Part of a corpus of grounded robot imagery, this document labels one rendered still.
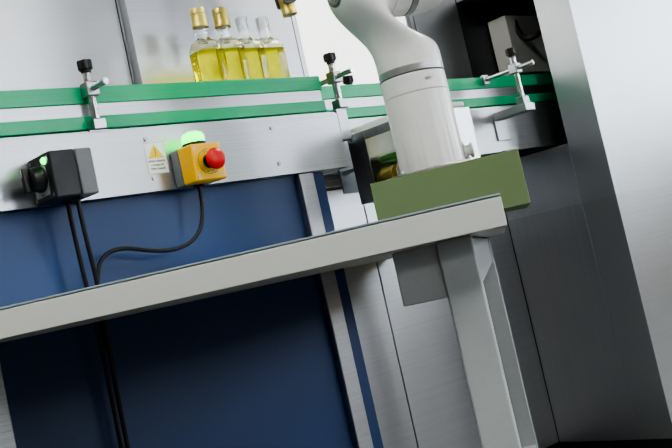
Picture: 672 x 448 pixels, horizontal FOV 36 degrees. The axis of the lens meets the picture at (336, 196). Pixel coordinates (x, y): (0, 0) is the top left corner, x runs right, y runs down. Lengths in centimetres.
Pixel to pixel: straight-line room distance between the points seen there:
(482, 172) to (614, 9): 141
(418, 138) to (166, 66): 74
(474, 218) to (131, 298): 38
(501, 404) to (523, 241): 193
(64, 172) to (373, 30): 59
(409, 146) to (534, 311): 131
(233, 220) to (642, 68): 148
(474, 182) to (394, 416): 104
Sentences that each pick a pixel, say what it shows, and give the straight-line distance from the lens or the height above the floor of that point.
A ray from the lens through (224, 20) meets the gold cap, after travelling 234.
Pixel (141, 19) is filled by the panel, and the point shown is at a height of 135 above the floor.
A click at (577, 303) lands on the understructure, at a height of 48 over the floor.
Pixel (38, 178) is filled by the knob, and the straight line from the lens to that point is 179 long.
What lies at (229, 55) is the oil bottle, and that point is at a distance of 230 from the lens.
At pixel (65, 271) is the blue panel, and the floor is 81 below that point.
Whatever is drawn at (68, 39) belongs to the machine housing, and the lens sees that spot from 232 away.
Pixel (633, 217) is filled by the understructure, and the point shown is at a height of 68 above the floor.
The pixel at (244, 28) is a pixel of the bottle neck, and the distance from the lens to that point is 238.
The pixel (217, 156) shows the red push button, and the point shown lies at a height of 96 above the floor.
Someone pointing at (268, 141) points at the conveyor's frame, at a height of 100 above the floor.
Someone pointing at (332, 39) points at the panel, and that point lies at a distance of 273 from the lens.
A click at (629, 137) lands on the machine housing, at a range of 299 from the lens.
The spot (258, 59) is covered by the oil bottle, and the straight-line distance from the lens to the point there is 235.
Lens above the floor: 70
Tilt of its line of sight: 4 degrees up
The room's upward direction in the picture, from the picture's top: 13 degrees counter-clockwise
